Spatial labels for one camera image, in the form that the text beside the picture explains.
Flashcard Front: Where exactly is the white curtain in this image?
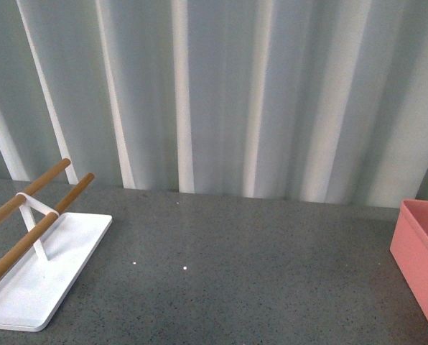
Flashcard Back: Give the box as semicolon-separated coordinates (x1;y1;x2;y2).
0;1;428;207

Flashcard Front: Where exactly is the white towel rack stand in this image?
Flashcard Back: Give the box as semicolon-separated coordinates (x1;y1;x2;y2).
0;158;113;332

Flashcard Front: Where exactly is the pink plastic box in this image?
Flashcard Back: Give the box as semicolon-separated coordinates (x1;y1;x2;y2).
390;199;428;320

